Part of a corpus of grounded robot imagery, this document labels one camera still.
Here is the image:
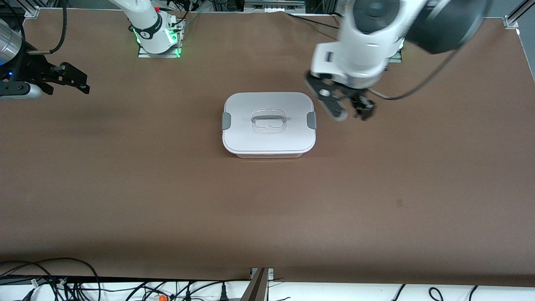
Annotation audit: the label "pink translucent plastic box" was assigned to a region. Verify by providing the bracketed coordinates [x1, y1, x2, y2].
[234, 150, 306, 159]

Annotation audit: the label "white box lid grey clips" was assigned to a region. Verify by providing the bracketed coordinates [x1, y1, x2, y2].
[222, 92, 317, 154]

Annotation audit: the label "aluminium frame rail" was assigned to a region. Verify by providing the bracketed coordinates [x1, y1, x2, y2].
[245, 0, 306, 13]

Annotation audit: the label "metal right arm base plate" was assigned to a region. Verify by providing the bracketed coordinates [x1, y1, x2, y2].
[138, 19, 184, 59]

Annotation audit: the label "aluminium profile beam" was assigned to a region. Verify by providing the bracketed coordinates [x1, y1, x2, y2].
[240, 268, 274, 301]

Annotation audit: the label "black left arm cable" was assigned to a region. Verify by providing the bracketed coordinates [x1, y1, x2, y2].
[370, 46, 461, 101]

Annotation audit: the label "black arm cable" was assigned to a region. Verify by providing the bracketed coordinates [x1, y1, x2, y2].
[370, 46, 461, 101]
[17, 0, 68, 56]

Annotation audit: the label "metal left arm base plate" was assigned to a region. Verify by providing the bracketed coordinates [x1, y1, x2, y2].
[389, 38, 404, 64]

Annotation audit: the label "large looped black cable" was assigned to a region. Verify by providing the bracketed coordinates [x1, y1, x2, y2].
[0, 258, 102, 301]

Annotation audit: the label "long black cable on table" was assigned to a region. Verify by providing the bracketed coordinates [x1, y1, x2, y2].
[286, 13, 340, 31]

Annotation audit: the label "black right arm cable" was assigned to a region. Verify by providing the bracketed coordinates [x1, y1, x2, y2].
[17, 0, 68, 56]

